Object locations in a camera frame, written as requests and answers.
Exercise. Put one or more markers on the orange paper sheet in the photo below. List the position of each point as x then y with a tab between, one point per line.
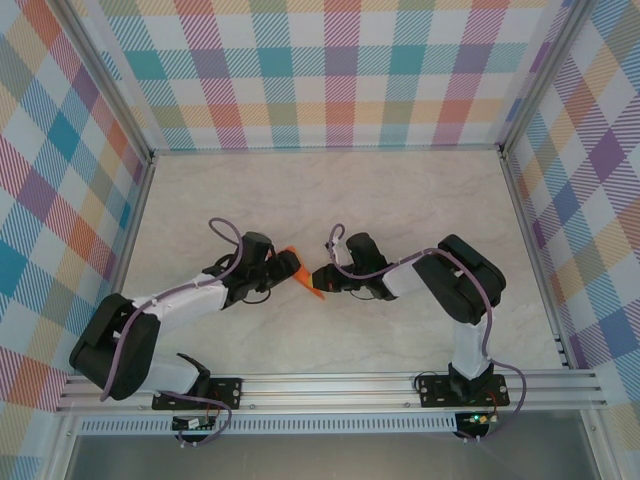
302	275

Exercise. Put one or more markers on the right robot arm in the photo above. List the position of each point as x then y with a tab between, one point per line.
465	285

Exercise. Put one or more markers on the black control board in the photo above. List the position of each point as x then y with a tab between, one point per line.
190	424

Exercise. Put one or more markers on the control board with green light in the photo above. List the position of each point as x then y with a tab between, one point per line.
477	419

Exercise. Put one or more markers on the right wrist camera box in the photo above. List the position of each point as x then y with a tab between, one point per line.
339	252

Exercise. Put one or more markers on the wide aluminium mounting rail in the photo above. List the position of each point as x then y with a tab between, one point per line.
325	392

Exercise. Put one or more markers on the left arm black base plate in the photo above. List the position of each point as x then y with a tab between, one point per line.
227	390

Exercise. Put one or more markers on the aluminium table side rail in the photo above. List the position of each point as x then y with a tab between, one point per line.
525	235
131	240

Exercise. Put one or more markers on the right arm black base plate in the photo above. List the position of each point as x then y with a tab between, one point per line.
432	390

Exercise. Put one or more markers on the thin aluminium table rail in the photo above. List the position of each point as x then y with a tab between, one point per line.
325	148

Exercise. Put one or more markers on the aluminium frame post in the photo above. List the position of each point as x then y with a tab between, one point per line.
545	75
107	85

